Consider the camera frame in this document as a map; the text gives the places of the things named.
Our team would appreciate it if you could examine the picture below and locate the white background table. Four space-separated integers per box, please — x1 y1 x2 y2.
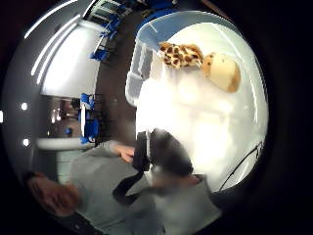
35 136 96 152

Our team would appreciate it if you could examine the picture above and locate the black cable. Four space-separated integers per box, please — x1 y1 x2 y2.
218 140 264 193

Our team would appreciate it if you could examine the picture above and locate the clear plastic storage box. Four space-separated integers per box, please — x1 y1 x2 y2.
124 38 164 108

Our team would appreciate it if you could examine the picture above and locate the spotted giraffe plush toy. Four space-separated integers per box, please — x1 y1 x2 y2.
158 41 243 94

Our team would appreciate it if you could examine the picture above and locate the white partition panel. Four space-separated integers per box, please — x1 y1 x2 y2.
39 19 103 100

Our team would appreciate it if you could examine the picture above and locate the ceiling light strip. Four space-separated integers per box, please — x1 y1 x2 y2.
29 13 82 77
22 0 80 40

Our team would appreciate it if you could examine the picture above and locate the blue chair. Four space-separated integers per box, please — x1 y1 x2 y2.
79 117 101 145
79 92 96 111
89 48 110 63
101 16 122 41

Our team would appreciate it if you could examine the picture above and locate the person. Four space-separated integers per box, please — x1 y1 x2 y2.
24 139 226 235

